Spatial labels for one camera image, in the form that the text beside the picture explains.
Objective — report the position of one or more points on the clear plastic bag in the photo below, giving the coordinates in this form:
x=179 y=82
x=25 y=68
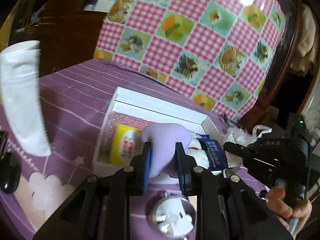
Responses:
x=240 y=136

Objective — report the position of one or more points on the pink bubble wrap pouch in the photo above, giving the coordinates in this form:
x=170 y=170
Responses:
x=120 y=123

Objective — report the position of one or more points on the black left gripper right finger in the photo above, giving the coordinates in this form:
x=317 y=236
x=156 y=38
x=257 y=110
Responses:
x=226 y=209

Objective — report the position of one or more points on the lilac soft cushion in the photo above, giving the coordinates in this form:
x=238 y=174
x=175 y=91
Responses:
x=163 y=139

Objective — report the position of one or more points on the white paper bag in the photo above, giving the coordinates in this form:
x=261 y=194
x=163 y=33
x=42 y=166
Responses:
x=20 y=95

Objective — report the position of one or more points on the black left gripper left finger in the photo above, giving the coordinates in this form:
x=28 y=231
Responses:
x=99 y=208

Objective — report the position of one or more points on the dark wooden cabinet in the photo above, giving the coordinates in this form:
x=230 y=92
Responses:
x=66 y=29

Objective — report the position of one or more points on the yellow wet wipes pack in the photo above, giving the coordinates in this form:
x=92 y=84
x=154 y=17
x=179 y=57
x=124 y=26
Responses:
x=124 y=149

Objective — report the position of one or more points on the round metal tin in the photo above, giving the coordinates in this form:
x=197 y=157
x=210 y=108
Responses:
x=173 y=216

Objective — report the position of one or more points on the black sunglasses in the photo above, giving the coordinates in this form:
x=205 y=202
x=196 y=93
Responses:
x=10 y=168

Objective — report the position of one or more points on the white dog plush toy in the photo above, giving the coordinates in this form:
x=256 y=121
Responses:
x=195 y=150

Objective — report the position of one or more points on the large blue eye mask pack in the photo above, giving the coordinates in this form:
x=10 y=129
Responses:
x=215 y=154

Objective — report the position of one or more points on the pink checkered tablecloth board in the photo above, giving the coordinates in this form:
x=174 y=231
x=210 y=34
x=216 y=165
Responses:
x=215 y=52

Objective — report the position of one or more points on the white cardboard box tray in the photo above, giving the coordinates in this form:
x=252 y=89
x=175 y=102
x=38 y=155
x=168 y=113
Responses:
x=151 y=109

